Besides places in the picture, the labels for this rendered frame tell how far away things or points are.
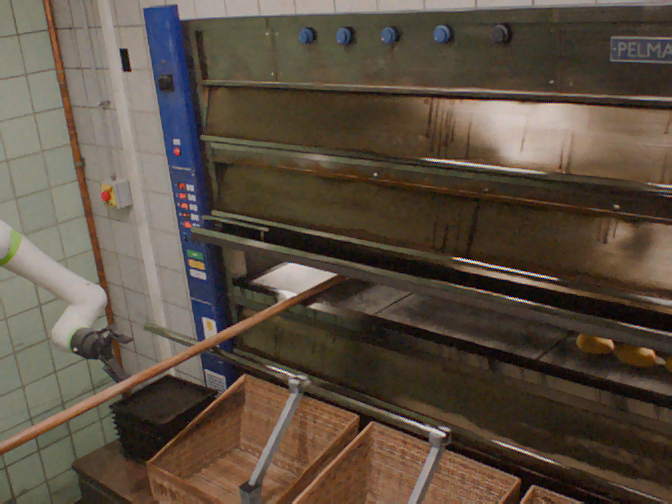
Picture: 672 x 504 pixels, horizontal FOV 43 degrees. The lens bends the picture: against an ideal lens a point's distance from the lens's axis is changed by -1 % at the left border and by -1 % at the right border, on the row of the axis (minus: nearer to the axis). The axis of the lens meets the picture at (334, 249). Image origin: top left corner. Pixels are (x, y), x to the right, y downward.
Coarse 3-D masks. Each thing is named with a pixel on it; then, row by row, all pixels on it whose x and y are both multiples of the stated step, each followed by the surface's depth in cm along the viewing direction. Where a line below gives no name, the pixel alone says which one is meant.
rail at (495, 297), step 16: (240, 240) 270; (256, 240) 265; (304, 256) 251; (320, 256) 246; (384, 272) 230; (400, 272) 227; (448, 288) 216; (464, 288) 213; (512, 304) 204; (528, 304) 201; (544, 304) 199; (576, 320) 193; (592, 320) 190; (608, 320) 187; (656, 336) 180
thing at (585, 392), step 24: (240, 288) 302; (264, 288) 299; (312, 312) 279; (336, 312) 273; (360, 312) 271; (384, 336) 259; (408, 336) 252; (432, 336) 249; (456, 360) 241; (480, 360) 235; (504, 360) 231; (528, 360) 229; (552, 384) 221; (576, 384) 215; (600, 384) 213; (624, 384) 212; (624, 408) 208; (648, 408) 203
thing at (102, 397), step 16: (320, 288) 288; (288, 304) 278; (256, 320) 269; (224, 336) 260; (192, 352) 251; (160, 368) 243; (128, 384) 236; (96, 400) 229; (64, 416) 222; (32, 432) 216; (0, 448) 210
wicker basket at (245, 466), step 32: (256, 384) 306; (224, 416) 306; (256, 416) 308; (320, 416) 286; (352, 416) 276; (192, 448) 297; (224, 448) 308; (256, 448) 309; (288, 448) 297; (320, 448) 287; (160, 480) 281; (192, 480) 296; (224, 480) 294; (288, 480) 290
